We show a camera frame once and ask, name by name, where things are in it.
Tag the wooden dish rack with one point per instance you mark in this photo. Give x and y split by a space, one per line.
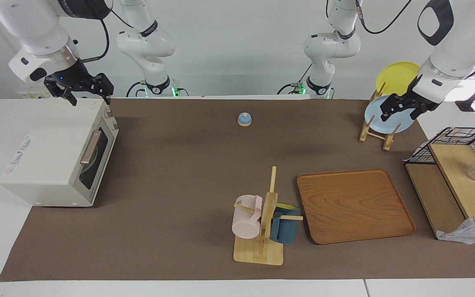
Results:
375 136

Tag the small clear glass bowl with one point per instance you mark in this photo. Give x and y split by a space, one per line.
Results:
474 173

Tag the yellow plate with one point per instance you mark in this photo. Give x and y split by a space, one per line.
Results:
398 78

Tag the pink mug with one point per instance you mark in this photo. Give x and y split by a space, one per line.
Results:
245 218

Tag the brown wooden tray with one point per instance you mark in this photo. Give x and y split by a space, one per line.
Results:
353 206

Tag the pale green plate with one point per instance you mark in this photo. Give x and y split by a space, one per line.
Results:
90 166

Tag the white toaster oven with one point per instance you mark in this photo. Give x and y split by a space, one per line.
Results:
43 161

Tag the dark blue mug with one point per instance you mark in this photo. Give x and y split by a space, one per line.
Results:
285 229

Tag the brown table mat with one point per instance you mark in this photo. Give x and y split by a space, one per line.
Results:
179 185

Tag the wooden shelf box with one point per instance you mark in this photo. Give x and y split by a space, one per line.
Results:
456 181

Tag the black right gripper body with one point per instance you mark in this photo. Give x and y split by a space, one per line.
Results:
72 80

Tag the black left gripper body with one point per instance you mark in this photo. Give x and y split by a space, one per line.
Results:
415 101

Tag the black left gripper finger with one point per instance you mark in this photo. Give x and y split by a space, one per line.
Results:
414 114
385 115

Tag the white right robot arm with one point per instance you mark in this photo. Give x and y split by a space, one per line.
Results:
35 24

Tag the wooden mug tree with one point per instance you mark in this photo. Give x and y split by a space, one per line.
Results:
267 214

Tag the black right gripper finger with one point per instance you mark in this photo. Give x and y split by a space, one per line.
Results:
72 100
106 98

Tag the light blue plate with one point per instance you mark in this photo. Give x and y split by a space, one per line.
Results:
379 117

